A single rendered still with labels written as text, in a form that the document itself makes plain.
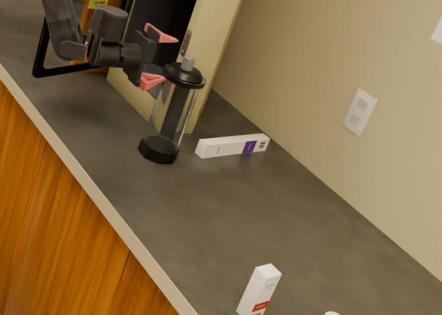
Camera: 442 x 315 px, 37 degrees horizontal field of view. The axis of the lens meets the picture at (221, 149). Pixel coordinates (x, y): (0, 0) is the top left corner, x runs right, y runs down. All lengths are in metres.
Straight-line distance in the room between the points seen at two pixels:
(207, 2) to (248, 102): 0.56
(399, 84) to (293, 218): 0.45
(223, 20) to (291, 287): 0.71
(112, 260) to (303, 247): 0.43
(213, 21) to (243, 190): 0.43
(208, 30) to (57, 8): 0.45
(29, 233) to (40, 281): 0.13
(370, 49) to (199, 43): 0.46
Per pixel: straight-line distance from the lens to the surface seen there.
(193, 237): 1.40
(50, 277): 1.77
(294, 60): 2.00
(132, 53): 1.46
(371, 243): 1.69
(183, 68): 1.56
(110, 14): 1.40
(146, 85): 1.50
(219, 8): 1.69
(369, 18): 1.84
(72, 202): 1.62
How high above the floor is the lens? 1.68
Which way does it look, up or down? 24 degrees down
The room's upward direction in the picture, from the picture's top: 21 degrees clockwise
